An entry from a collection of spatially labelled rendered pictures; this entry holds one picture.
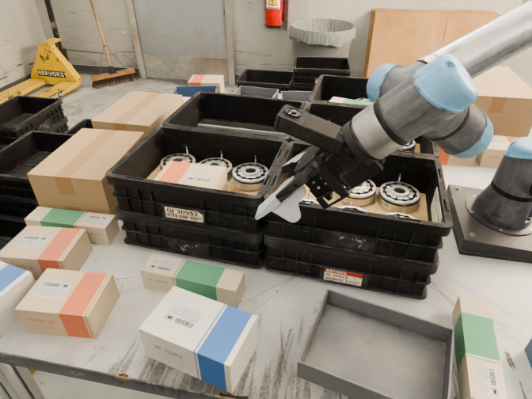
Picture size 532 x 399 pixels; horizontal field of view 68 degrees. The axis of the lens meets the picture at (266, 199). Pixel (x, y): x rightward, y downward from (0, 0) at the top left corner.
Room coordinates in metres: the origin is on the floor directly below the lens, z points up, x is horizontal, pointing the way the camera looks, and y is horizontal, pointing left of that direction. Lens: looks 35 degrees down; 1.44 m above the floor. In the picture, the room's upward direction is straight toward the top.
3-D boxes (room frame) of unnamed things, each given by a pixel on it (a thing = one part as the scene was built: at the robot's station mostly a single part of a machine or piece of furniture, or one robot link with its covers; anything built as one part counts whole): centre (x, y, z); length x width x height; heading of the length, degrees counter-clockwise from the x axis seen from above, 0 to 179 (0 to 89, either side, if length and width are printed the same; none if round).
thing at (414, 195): (0.85, -0.34, 0.86); 0.10 x 0.10 x 0.01
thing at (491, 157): (1.29, -0.86, 0.74); 0.16 x 0.12 x 0.07; 78
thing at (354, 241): (0.81, -0.22, 0.87); 0.40 x 0.30 x 0.11; 75
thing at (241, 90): (1.81, 0.07, 0.73); 0.27 x 0.20 x 0.05; 165
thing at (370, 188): (0.88, -0.24, 0.86); 0.10 x 0.10 x 0.01
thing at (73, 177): (1.07, 0.53, 0.78); 0.30 x 0.22 x 0.16; 172
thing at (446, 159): (1.32, -0.68, 0.74); 0.16 x 0.12 x 0.07; 86
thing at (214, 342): (0.50, 0.13, 0.75); 0.20 x 0.12 x 0.09; 66
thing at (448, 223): (0.81, -0.22, 0.92); 0.40 x 0.30 x 0.02; 75
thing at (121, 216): (0.91, 0.17, 0.76); 0.40 x 0.30 x 0.12; 75
